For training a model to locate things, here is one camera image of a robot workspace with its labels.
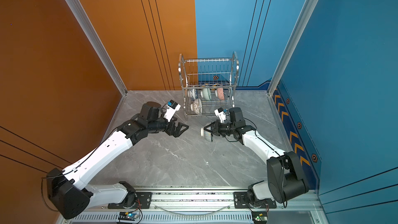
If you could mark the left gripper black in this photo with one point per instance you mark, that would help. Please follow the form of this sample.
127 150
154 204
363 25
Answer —
178 132

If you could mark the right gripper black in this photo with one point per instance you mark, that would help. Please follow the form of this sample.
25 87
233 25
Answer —
217 125

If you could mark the white brown lattice bowl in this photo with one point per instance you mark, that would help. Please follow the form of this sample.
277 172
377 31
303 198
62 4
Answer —
196 106

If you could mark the pale green ribbed bowl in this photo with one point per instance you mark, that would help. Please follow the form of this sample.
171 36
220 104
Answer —
206 94

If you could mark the blue floral white bowl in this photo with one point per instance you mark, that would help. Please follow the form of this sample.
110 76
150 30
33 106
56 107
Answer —
193 94

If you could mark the stainless steel dish rack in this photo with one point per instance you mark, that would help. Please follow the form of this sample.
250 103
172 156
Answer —
212 73

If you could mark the dark blue petal bowl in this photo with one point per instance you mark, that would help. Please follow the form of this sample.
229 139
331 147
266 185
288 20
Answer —
207 134

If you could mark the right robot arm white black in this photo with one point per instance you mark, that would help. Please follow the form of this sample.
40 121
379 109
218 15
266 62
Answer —
286 178

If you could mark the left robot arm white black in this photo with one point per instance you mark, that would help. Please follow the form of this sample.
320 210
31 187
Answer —
70 191

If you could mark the right green circuit board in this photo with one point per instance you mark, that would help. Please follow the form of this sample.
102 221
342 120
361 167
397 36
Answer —
259 217

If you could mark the green circuit board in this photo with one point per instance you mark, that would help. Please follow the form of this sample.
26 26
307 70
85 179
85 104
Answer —
128 217
259 217

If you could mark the left green circuit board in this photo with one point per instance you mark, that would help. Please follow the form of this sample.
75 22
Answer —
128 217

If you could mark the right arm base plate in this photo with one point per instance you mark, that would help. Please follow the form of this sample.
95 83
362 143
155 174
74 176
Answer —
241 199

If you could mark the aluminium front rail frame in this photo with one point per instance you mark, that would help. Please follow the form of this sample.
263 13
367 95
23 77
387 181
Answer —
204 205

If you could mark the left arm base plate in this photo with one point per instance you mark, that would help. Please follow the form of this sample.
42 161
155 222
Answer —
140 200

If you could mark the right aluminium corner post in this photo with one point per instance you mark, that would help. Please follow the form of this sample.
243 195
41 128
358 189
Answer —
300 25

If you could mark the aluminium corner post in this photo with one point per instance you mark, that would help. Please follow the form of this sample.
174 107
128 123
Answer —
300 25
86 25

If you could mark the left aluminium corner post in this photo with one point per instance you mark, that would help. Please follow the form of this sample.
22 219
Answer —
86 25

